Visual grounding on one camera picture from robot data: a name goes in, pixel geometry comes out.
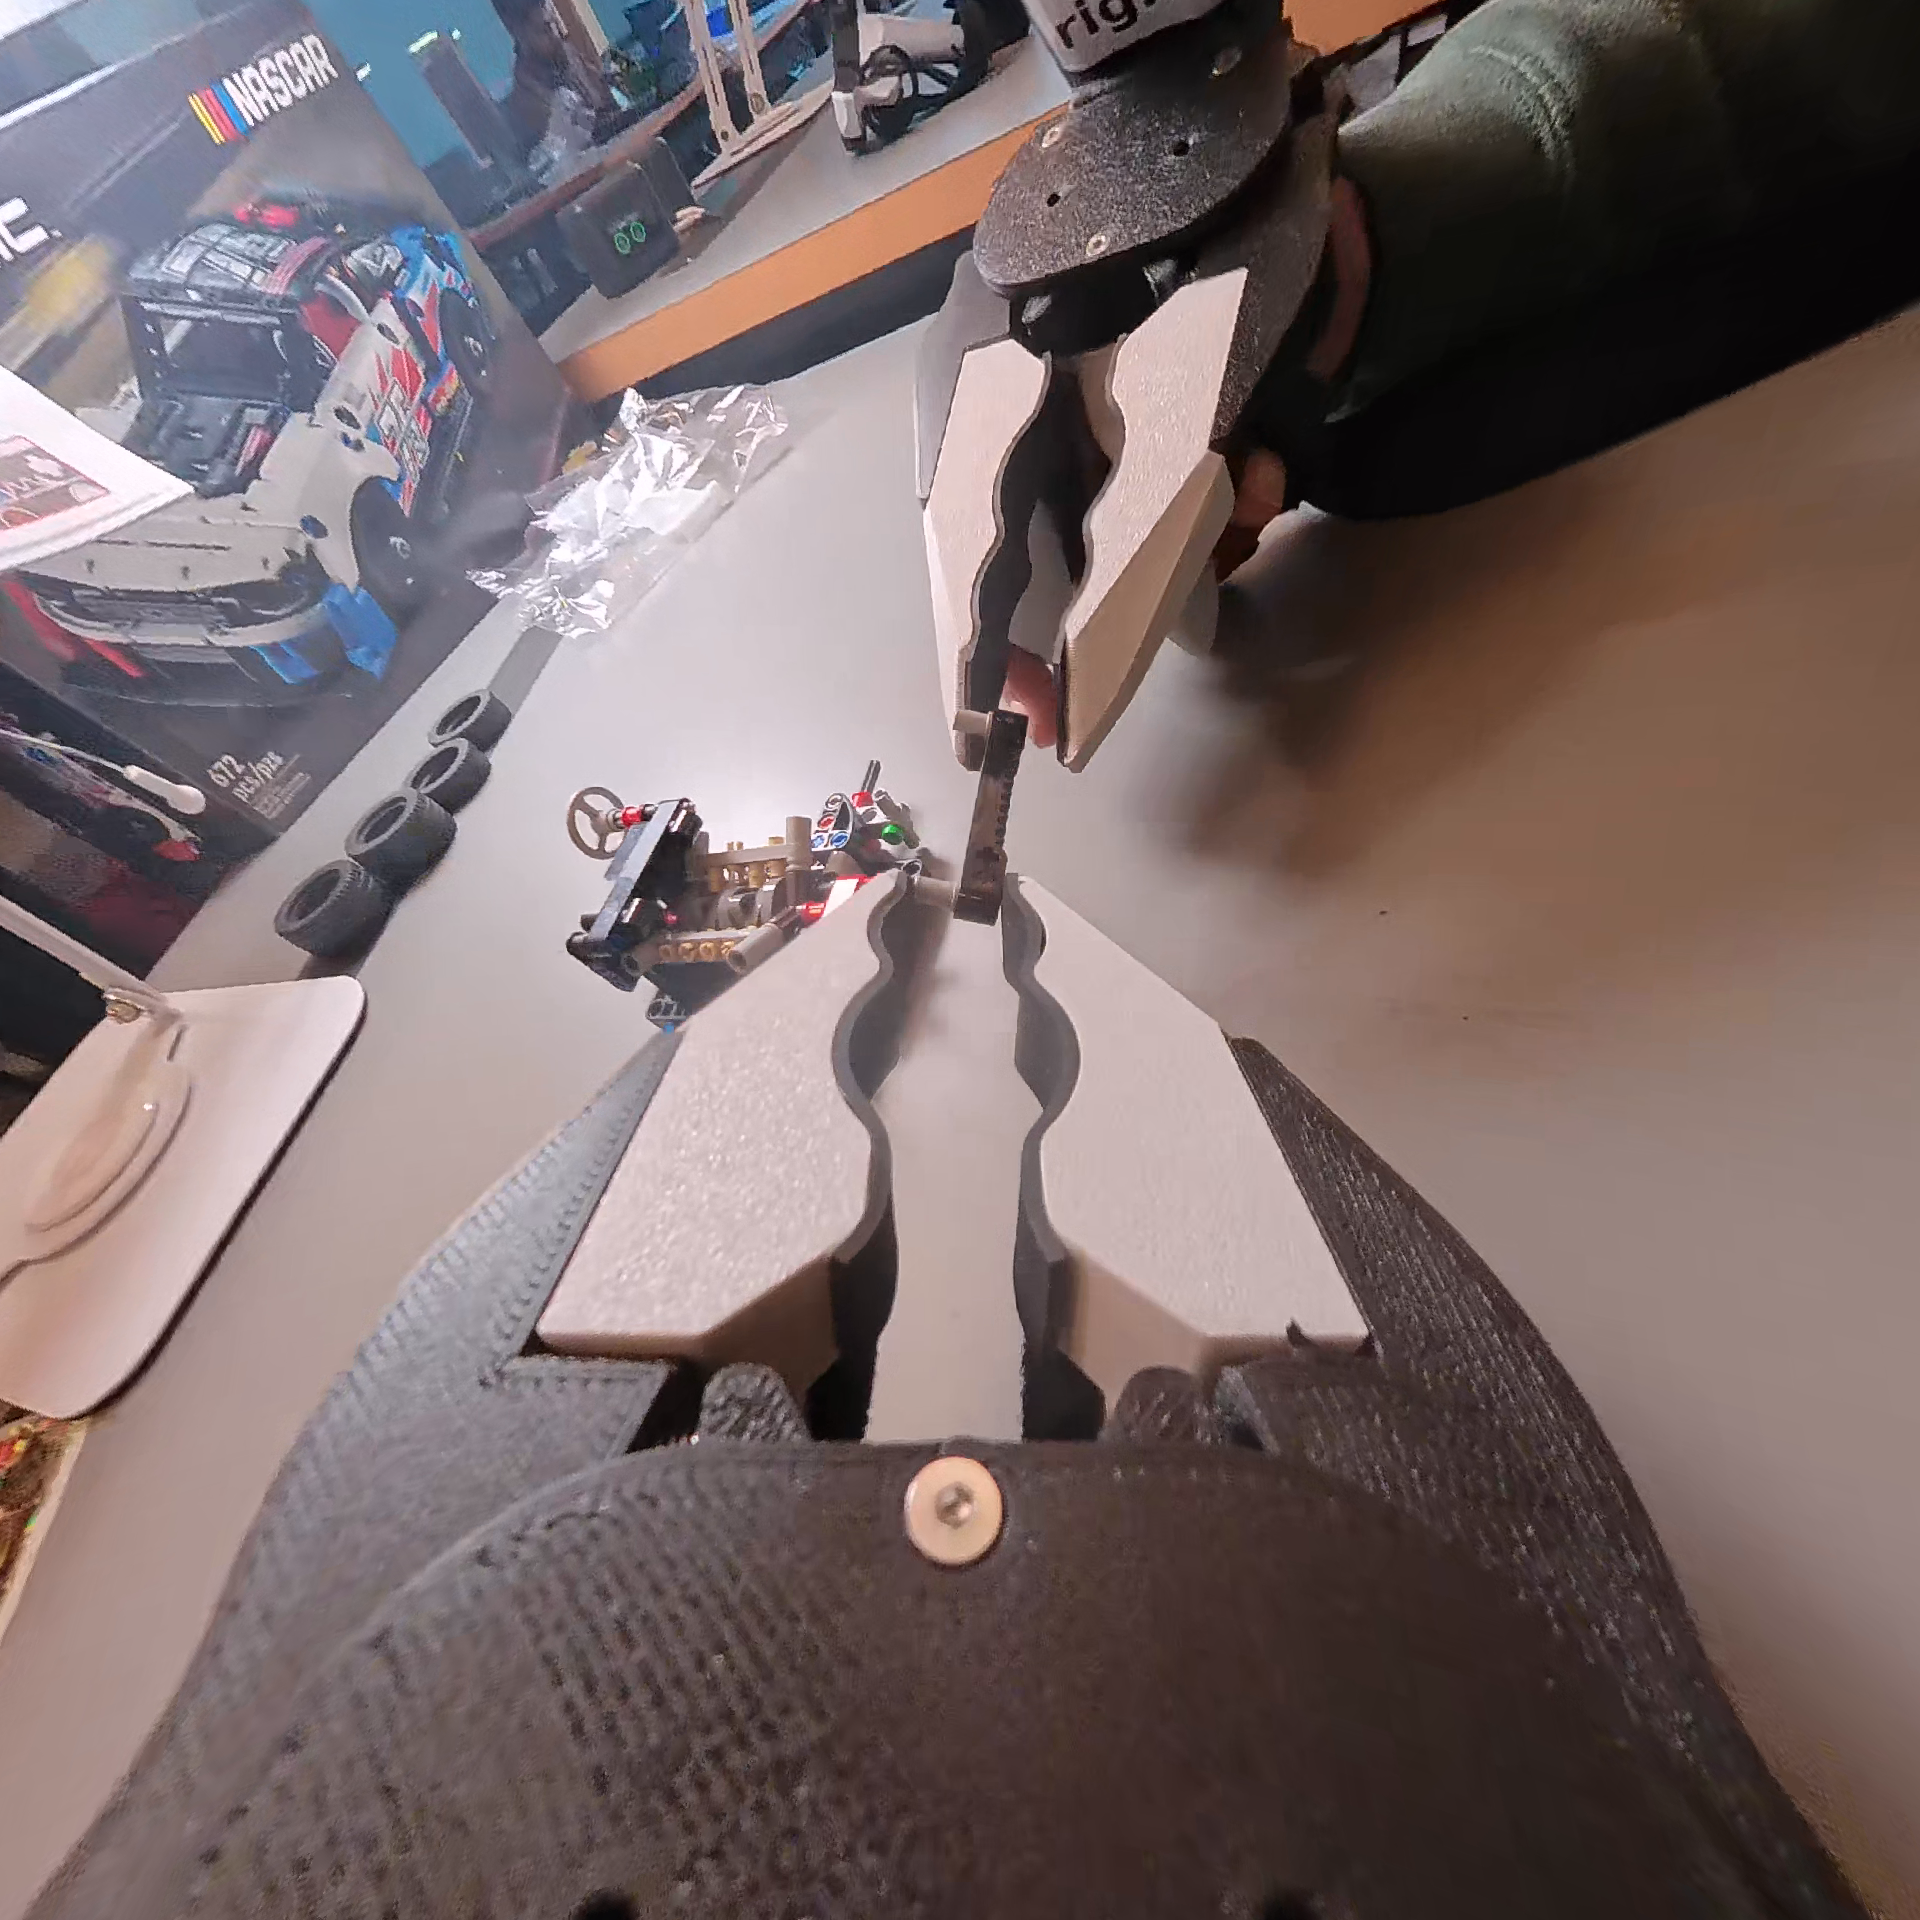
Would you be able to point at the lego instruction booklet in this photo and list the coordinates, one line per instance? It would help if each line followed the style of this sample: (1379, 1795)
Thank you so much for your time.
(76, 481)

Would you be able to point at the black rubber lego tire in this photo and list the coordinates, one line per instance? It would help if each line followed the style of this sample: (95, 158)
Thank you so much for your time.
(489, 727)
(394, 848)
(452, 783)
(323, 921)

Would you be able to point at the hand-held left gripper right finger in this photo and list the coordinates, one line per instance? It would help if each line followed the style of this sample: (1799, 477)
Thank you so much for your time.
(1202, 1200)

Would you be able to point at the black device green rings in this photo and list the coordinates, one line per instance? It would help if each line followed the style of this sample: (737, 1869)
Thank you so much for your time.
(623, 224)

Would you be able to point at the person's right forearm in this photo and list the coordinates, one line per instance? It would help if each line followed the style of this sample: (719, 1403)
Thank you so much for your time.
(1577, 224)

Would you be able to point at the holographic sticker sheet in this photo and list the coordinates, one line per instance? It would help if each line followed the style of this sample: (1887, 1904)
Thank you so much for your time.
(31, 1517)

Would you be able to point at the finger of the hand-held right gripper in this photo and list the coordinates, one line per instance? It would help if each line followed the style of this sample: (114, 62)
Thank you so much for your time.
(969, 495)
(1172, 481)

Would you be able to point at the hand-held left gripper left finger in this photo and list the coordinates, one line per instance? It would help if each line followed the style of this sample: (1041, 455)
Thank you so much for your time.
(705, 1200)

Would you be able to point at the black lego beam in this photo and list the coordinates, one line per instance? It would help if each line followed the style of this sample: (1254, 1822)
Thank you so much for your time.
(994, 819)

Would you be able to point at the clear plastic bag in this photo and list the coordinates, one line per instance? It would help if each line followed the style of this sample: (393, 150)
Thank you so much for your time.
(645, 495)

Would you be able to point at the person's right hand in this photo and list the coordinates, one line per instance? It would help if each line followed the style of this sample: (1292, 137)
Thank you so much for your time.
(1031, 687)

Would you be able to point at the lego car chassis assembly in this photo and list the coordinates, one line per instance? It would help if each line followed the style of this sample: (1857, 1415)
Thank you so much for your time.
(645, 862)

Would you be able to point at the black lego set box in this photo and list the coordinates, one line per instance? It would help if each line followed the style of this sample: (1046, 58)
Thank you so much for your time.
(226, 195)

